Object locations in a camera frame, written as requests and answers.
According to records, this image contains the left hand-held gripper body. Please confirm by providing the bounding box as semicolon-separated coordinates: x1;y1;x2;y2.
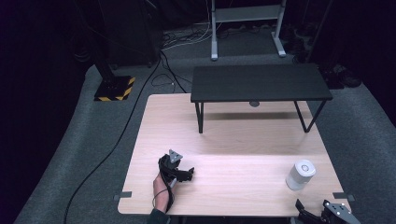
158;148;187;189

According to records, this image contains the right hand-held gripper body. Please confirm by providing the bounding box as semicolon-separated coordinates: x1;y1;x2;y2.
319;199;362;224

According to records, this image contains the white cylindrical speaker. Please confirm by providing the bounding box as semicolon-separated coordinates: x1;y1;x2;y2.
285;159;317;191

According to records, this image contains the person's left hand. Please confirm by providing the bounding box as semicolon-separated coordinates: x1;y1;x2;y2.
152;173;176;214

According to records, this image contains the grey table edge clamp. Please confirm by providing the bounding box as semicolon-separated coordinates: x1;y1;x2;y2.
332;191;356;203
113;191;133;202

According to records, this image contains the black yellow striped stand base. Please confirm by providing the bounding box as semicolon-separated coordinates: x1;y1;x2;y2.
93;76;136;103

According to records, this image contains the black low table shelf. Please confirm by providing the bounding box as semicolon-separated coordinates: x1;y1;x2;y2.
190;63;333;134

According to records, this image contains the black stand column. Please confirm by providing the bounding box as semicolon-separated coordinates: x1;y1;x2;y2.
90;18;117;82

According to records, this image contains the black cabinet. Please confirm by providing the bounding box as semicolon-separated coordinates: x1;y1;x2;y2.
99;0;165;68

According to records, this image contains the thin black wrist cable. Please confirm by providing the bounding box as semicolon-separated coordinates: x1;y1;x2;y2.
151;188;170;209

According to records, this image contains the black floor cable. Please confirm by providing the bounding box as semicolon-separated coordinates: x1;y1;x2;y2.
63;49;188;224

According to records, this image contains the white floor cable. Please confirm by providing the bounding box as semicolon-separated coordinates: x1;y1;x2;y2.
162;21;219;51

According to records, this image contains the white metal stand frame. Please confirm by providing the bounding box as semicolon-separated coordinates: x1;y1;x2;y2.
210;0;288;62

